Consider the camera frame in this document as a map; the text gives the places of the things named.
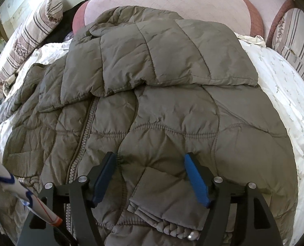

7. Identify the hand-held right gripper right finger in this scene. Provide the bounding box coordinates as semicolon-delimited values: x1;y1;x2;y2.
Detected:
183;152;287;246

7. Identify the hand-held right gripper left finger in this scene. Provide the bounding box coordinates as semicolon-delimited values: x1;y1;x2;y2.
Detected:
17;152;118;246

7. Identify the olive puffer jacket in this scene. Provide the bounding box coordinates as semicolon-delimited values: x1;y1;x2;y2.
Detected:
0;5;298;246

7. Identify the white floral bed sheet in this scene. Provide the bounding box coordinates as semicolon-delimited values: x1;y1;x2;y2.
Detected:
0;33;304;246

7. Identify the long striped floral pillow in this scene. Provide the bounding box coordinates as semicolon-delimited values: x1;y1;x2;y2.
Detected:
0;0;64;100

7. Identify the black cloth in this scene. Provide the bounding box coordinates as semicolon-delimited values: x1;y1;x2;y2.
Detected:
46;0;104;44

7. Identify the square striped floral cushion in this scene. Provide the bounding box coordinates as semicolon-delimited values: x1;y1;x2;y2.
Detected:
272;8;304;95

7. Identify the pink sofa backrest cushion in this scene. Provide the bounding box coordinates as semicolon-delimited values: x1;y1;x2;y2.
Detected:
73;0;264;44

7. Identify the pink and maroon corner cushion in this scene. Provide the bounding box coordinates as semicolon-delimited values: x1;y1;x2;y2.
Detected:
247;0;296;49

